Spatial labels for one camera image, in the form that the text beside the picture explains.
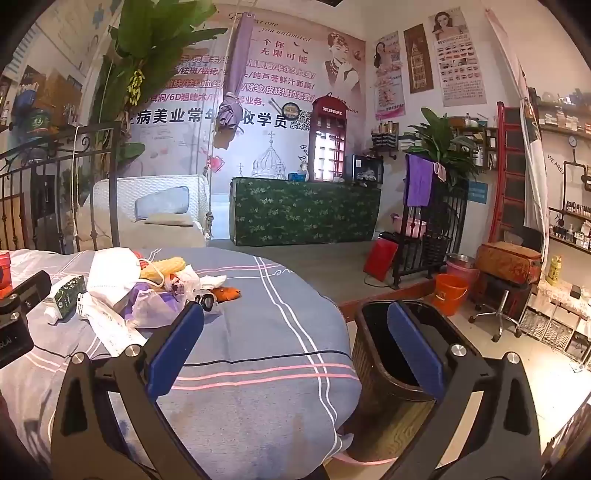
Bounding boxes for green potted plant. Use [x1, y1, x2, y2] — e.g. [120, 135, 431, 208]
[406, 107, 483, 182]

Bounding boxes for red ladder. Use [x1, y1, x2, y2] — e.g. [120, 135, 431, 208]
[488, 102, 528, 245]

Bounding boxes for wall shelving with bottles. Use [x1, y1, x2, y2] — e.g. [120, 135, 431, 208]
[531, 92, 591, 259]

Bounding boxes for yellow corn cob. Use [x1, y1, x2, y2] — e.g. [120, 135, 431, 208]
[139, 259, 188, 280]

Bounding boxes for red bag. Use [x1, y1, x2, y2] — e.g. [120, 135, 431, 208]
[362, 239, 399, 282]

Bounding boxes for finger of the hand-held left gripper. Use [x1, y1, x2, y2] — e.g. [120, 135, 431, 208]
[0, 271, 52, 326]

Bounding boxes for purple plastic bag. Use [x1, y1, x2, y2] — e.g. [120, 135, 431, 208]
[124, 281, 186, 329]

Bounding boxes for red phone booth cabinet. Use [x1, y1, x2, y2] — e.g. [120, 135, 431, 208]
[308, 96, 348, 182]

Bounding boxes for purple towel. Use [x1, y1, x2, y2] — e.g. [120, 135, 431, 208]
[405, 154, 435, 208]

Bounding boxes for white swing sofa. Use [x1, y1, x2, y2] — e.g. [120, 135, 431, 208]
[92, 174, 213, 252]

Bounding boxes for green white carton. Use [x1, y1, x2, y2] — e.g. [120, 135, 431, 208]
[45, 275, 88, 322]

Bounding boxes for large wall poster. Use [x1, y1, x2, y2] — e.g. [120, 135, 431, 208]
[124, 4, 368, 182]

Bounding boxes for black metal rack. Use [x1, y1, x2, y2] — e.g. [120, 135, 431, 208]
[392, 154, 469, 290]

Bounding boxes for orange patterned case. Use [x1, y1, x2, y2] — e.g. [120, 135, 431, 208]
[475, 241, 543, 287]

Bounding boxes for grey pillow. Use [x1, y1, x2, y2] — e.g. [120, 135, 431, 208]
[135, 186, 190, 221]

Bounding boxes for orange bucket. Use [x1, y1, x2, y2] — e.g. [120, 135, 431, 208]
[431, 274, 470, 317]

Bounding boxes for green patterned counter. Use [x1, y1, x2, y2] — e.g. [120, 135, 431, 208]
[230, 176, 382, 247]

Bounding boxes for pink wall poster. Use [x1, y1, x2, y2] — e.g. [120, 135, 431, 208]
[373, 31, 406, 121]

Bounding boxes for white hanging banner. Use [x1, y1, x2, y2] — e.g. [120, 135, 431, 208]
[485, 9, 551, 259]

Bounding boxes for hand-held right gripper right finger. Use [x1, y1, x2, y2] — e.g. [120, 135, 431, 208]
[381, 300, 542, 480]

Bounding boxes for eyebrow chart wall poster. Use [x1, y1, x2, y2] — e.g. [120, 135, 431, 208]
[428, 11, 488, 107]

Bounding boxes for black display box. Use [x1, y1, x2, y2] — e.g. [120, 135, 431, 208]
[351, 154, 385, 185]

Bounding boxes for grey striped bedsheet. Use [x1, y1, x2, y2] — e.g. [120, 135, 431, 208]
[0, 247, 363, 480]

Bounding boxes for banana plant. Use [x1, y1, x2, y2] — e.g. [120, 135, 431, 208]
[90, 0, 229, 171]

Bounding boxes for white plastic bag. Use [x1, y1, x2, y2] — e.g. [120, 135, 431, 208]
[87, 248, 162, 319]

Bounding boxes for pink bucket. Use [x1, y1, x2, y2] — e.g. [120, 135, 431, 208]
[445, 253, 481, 291]

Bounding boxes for pink basin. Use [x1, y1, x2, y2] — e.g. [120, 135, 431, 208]
[392, 213, 428, 239]

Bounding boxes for brown tower wall poster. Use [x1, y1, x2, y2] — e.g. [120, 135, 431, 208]
[403, 23, 435, 94]

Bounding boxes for swivel office chair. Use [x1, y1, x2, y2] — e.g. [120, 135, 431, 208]
[468, 226, 546, 343]

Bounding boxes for small wall shelf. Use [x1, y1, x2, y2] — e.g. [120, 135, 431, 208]
[370, 121, 399, 160]

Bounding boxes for beige cushion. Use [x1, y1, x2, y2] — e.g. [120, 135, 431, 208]
[144, 212, 195, 228]

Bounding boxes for yellow banana bunch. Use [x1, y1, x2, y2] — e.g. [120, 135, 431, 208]
[127, 69, 145, 105]

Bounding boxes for clear plastic bag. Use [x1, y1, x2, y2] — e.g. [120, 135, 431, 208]
[168, 268, 202, 304]

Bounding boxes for black iron fence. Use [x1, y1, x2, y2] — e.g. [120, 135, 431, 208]
[0, 121, 123, 254]

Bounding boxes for hanging purple umbrella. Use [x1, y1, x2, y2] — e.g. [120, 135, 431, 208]
[217, 14, 256, 151]

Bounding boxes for dark woven waste bin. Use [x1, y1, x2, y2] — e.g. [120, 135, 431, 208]
[350, 299, 467, 464]

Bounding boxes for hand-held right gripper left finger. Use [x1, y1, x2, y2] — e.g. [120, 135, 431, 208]
[50, 301, 206, 480]

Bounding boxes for long white paper receipt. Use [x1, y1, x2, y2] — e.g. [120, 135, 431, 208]
[78, 295, 149, 357]

